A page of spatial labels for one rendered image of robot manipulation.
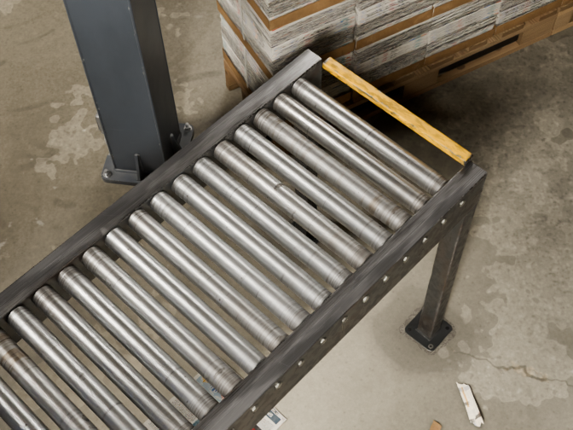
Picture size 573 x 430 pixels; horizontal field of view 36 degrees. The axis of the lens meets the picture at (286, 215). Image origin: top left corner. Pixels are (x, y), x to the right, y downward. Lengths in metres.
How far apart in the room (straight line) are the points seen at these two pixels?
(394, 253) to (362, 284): 0.10
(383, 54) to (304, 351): 1.38
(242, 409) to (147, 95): 1.21
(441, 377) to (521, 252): 0.51
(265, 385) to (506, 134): 1.66
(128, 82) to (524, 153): 1.35
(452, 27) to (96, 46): 1.18
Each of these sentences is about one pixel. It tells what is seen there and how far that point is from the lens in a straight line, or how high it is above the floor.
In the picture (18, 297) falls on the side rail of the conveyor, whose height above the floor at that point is 0.80.
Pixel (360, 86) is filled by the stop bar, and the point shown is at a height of 0.82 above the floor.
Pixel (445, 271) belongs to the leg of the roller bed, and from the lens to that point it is 2.32.
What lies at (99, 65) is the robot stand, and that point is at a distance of 2.60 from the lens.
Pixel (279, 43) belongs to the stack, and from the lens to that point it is 2.58.
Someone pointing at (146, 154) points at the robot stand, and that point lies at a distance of 2.89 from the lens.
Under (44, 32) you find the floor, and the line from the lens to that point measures 3.51.
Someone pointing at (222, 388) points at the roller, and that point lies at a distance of 1.75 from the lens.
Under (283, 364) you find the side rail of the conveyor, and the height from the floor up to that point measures 0.80.
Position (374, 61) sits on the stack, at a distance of 2.91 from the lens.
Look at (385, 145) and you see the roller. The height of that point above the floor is 0.80.
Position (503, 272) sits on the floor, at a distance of 2.83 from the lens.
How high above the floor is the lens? 2.41
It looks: 57 degrees down
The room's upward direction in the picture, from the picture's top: 2 degrees counter-clockwise
